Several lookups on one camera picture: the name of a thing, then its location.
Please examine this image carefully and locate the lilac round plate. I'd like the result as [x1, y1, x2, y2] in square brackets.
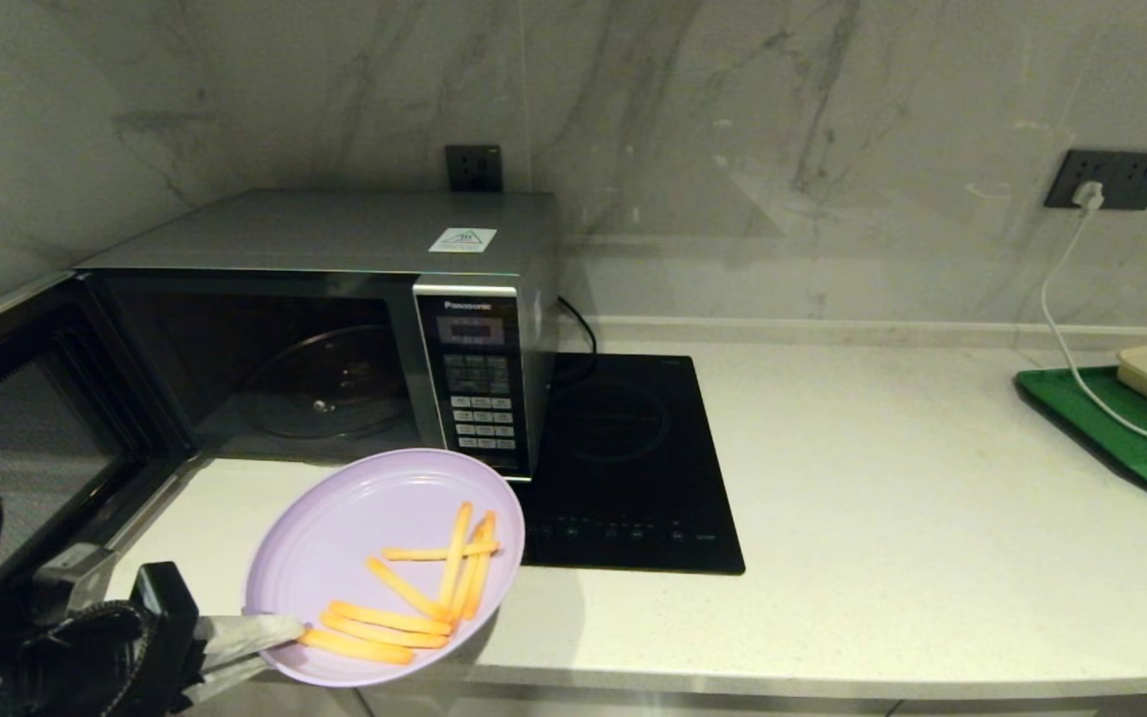
[243, 448, 527, 688]

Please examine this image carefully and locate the silver microwave oven body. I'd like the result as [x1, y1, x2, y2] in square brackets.
[76, 189, 561, 481]

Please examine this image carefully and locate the orange french fry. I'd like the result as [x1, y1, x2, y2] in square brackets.
[439, 501, 475, 608]
[320, 612, 450, 649]
[328, 599, 455, 635]
[297, 628, 416, 666]
[456, 511, 498, 620]
[382, 543, 502, 562]
[366, 558, 455, 623]

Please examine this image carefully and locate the black induction cooktop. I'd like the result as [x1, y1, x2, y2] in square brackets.
[517, 355, 746, 576]

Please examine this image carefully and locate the white warning sticker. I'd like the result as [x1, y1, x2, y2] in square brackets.
[428, 227, 497, 253]

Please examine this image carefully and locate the green plastic tray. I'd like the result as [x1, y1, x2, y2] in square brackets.
[1014, 365, 1147, 513]

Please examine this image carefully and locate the thin black cable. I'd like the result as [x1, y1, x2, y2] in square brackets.
[556, 295, 599, 358]

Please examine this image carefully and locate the small dark wall outlet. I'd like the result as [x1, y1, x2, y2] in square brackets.
[444, 144, 504, 193]

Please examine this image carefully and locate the white power cable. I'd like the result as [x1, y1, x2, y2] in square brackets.
[1038, 206, 1147, 453]

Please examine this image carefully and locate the wide dark wall outlet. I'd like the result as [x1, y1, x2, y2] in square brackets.
[1044, 149, 1147, 212]

